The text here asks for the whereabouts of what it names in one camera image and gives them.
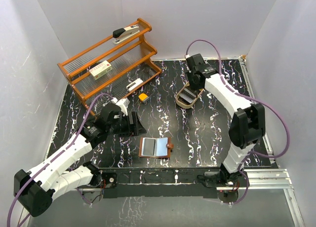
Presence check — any brown leather card holder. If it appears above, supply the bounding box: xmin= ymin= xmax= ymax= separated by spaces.
xmin=139 ymin=137 xmax=174 ymax=158

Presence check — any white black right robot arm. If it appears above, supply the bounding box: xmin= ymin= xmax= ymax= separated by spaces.
xmin=185 ymin=54 xmax=266 ymax=186

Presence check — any small white black device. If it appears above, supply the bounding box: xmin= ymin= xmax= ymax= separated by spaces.
xmin=126 ymin=78 xmax=143 ymax=92

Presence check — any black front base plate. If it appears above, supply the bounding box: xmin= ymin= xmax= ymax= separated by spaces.
xmin=102 ymin=167 xmax=219 ymax=198

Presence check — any aluminium frame rail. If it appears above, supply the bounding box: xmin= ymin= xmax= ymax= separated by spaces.
xmin=237 ymin=54 xmax=306 ymax=227

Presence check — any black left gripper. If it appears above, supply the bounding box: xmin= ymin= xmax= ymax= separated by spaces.
xmin=107 ymin=111 xmax=146 ymax=137

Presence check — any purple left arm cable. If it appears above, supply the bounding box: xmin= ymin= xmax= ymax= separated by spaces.
xmin=6 ymin=93 xmax=119 ymax=227

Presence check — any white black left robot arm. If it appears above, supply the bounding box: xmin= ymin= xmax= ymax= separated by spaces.
xmin=14 ymin=103 xmax=147 ymax=217

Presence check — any grey credit card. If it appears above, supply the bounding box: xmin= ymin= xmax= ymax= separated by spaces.
xmin=143 ymin=138 xmax=156 ymax=156

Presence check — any orange wooden shelf rack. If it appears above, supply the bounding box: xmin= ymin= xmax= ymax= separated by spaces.
xmin=58 ymin=18 xmax=162 ymax=114

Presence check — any black white stapler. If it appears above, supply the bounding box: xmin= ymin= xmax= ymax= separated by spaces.
xmin=113 ymin=25 xmax=140 ymax=44

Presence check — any yellow grey eraser block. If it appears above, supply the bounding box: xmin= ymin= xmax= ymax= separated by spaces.
xmin=138 ymin=93 xmax=149 ymax=103

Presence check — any white staples box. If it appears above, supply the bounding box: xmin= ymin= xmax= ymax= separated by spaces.
xmin=89 ymin=60 xmax=112 ymax=80

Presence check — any cream oval card tray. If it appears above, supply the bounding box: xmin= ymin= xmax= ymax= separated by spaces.
xmin=175 ymin=82 xmax=204 ymax=109

